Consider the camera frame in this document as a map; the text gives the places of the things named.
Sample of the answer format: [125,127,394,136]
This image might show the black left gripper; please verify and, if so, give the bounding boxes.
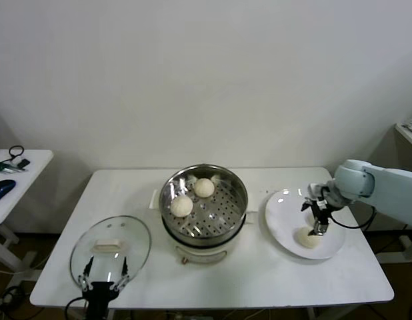
[77,256,130,320]

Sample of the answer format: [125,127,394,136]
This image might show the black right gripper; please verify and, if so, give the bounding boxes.
[300,198,331,237]

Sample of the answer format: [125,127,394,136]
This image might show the white steamed baozi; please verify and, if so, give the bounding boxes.
[307,211,332,231]
[170,195,194,218]
[193,178,215,198]
[294,226,322,249]

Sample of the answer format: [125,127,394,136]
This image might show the glass lid with white handle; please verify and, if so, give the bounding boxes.
[69,215,152,290]

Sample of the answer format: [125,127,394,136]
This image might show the stainless steel steamer basket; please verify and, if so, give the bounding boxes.
[149,163,259,248]

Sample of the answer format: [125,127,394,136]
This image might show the white round plate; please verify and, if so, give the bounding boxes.
[264,188,347,260]

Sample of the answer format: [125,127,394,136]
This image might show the white electric cooker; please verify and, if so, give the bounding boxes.
[161,213,255,267]

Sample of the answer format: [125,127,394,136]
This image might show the white side table with mouse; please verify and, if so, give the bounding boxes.
[0,149,54,287]

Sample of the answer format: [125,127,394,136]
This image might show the blue computer mouse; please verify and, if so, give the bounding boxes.
[0,179,17,203]

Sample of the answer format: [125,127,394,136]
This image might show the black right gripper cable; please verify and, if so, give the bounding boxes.
[327,213,369,229]

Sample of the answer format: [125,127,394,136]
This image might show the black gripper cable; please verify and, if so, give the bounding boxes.
[65,297,91,318]
[327,213,369,229]

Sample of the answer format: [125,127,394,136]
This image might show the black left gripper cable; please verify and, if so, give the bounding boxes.
[65,297,91,318]

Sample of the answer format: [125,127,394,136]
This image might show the black adapter cable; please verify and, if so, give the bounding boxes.
[363,205,412,254]

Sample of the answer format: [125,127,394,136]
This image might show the white floor cable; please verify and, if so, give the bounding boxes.
[0,255,43,277]

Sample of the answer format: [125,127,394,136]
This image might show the black coiled floor cable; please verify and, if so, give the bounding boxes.
[0,286,27,314]

